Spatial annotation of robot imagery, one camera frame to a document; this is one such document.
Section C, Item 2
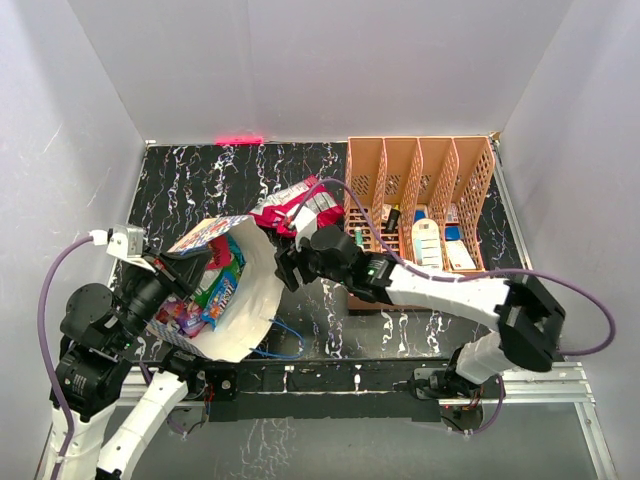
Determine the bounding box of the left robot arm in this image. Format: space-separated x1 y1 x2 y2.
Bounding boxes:
43 249 211 479

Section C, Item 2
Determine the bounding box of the purple Fox's candy bag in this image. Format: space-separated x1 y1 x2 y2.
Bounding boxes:
155 296 205 338

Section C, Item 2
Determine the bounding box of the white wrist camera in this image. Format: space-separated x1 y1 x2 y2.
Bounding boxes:
89 225 154 272
291 207 318 251

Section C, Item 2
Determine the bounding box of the pink snack bag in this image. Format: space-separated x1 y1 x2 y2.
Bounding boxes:
249 176 344 238

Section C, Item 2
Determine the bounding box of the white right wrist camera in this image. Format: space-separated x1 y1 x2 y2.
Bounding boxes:
291 207 318 251

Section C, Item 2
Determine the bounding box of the blue snack bag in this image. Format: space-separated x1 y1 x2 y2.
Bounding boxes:
201 271 237 328

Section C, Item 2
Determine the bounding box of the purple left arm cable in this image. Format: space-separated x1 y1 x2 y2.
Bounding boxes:
37 235 96 480

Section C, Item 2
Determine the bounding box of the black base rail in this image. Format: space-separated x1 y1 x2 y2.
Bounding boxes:
204 358 445 422

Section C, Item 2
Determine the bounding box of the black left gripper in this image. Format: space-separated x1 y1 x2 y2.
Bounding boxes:
112 241 215 347

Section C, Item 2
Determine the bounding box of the white round tape roll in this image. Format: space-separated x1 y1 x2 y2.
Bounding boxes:
412 218 444 270

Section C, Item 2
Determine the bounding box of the black marker pen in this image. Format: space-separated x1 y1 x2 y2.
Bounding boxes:
384 205 401 234

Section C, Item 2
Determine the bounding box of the green white glue stick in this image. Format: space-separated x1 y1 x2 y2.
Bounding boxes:
354 227 364 247

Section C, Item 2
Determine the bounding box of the blue plastic case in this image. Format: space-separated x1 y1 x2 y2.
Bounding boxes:
445 225 463 242

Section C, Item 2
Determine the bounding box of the blue bag handle string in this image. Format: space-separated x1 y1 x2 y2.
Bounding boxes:
249 317 306 360

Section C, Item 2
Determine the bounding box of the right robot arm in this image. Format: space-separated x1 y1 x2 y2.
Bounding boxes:
275 225 565 399

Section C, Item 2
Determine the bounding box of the green Fox's candy bag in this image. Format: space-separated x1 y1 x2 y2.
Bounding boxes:
194 234 245 308

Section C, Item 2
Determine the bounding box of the pink plastic file organizer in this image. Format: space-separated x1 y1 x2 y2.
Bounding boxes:
343 135 497 312

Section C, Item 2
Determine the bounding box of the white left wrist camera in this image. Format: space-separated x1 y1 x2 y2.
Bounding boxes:
89 225 154 272

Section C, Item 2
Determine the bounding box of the blue checkered paper bag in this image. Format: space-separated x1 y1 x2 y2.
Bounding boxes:
147 215 284 363

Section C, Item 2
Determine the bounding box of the red white small box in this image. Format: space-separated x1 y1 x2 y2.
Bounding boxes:
446 203 460 225

